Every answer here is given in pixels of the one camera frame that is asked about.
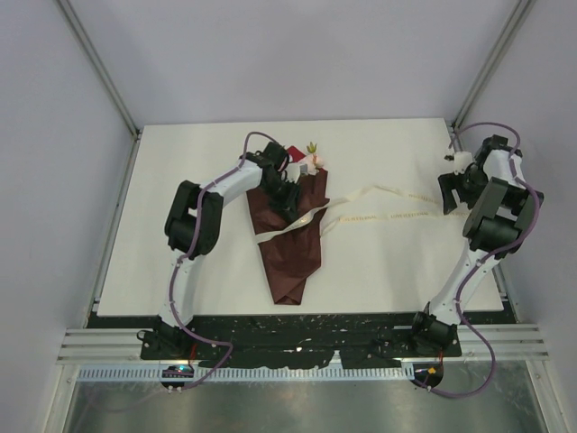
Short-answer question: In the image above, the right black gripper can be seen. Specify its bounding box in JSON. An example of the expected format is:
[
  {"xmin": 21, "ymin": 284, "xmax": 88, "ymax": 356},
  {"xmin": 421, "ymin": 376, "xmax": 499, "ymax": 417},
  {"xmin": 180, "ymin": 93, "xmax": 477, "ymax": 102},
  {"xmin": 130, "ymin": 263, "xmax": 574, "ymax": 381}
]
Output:
[{"xmin": 435, "ymin": 165, "xmax": 487, "ymax": 214}]

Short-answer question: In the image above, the right aluminium corner post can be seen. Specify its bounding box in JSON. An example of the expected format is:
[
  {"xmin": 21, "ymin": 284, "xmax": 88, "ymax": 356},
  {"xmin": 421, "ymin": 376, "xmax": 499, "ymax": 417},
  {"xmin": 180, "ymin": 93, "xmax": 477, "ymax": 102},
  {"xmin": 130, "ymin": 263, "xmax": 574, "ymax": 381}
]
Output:
[{"xmin": 450, "ymin": 0, "xmax": 536, "ymax": 129}]

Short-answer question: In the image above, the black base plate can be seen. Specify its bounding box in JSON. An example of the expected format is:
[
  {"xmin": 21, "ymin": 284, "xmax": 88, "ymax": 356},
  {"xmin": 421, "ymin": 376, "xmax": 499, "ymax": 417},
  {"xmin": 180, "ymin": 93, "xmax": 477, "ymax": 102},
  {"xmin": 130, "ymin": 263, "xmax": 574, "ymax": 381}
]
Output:
[{"xmin": 85, "ymin": 310, "xmax": 517, "ymax": 369}]

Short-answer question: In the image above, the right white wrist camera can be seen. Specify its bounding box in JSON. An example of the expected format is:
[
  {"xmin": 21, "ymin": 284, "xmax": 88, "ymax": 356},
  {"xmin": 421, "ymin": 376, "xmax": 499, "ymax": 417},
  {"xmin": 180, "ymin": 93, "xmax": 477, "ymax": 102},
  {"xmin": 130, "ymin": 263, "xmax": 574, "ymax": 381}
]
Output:
[{"xmin": 444, "ymin": 149, "xmax": 474, "ymax": 175}]

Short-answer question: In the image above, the aluminium frame rail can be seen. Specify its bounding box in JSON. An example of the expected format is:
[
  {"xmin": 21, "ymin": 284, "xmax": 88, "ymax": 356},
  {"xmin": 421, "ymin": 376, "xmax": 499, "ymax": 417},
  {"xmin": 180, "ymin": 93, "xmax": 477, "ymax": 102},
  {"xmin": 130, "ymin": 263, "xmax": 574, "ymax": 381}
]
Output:
[{"xmin": 57, "ymin": 324, "xmax": 549, "ymax": 364}]

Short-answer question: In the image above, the cream ribbon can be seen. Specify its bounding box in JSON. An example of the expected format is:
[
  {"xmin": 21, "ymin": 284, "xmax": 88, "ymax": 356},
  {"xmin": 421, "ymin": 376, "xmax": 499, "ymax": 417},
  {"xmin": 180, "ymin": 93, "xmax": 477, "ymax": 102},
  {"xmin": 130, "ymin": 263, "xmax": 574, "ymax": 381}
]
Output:
[{"xmin": 253, "ymin": 184, "xmax": 470, "ymax": 244}]

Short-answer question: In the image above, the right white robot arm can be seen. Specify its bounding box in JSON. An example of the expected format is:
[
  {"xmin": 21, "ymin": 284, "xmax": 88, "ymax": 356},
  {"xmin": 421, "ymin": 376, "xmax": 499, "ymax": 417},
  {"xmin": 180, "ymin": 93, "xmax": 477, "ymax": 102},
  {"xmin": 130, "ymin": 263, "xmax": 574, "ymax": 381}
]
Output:
[{"xmin": 408, "ymin": 134, "xmax": 545, "ymax": 355}]

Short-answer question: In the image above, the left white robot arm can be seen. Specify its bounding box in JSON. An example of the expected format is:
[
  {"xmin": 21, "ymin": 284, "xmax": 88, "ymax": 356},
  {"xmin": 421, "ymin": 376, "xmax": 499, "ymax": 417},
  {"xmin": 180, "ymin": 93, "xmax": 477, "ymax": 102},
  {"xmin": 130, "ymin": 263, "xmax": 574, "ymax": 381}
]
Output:
[{"xmin": 143, "ymin": 140, "xmax": 300, "ymax": 359}]

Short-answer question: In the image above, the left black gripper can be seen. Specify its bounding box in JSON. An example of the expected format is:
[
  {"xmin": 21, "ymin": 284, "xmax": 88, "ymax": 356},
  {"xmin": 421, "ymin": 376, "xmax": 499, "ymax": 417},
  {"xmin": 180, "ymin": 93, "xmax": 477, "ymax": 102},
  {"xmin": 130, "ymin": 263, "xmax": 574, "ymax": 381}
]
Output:
[{"xmin": 260, "ymin": 177, "xmax": 301, "ymax": 224}]

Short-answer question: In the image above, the aluminium corner post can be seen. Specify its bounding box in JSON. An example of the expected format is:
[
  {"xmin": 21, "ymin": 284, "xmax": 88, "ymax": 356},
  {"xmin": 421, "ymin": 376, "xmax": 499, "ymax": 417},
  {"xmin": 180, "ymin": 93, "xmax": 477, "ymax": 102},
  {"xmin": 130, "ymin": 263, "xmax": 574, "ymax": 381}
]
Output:
[
  {"xmin": 57, "ymin": 0, "xmax": 142, "ymax": 136},
  {"xmin": 450, "ymin": 0, "xmax": 536, "ymax": 129}
]

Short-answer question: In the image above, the white slotted cable duct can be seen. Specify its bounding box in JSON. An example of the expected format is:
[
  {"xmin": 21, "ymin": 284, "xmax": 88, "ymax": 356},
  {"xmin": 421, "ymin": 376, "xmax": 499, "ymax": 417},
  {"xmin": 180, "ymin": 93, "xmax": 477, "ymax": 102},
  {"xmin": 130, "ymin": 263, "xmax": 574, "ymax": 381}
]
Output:
[{"xmin": 77, "ymin": 364, "xmax": 414, "ymax": 382}]

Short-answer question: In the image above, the left aluminium corner post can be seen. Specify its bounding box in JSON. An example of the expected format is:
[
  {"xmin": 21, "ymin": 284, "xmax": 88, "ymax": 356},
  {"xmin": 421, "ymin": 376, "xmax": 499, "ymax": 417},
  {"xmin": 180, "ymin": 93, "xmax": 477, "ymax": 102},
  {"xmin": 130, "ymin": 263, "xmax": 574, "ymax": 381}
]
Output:
[{"xmin": 57, "ymin": 0, "xmax": 142, "ymax": 136}]

